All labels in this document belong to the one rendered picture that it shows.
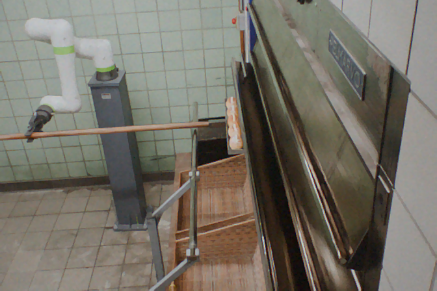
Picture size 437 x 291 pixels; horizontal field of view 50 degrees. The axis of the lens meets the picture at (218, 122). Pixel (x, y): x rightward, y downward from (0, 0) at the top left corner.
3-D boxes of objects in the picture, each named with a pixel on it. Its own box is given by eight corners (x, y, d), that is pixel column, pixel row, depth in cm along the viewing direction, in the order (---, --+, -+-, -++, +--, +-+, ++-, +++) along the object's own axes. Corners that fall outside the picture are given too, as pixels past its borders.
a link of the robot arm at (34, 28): (78, 40, 307) (21, 13, 256) (99, 41, 301) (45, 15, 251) (75, 60, 306) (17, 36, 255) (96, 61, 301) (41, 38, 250)
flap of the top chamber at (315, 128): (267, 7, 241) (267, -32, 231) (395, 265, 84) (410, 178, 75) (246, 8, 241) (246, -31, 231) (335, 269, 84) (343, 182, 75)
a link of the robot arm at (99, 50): (98, 63, 307) (93, 36, 298) (119, 65, 302) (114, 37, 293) (87, 71, 296) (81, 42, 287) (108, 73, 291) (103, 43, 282)
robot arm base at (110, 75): (103, 66, 318) (101, 58, 315) (124, 65, 317) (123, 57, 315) (92, 82, 296) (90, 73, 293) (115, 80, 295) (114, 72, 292)
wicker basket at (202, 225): (257, 186, 292) (256, 149, 279) (268, 250, 243) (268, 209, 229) (180, 191, 292) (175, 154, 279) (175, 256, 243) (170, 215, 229)
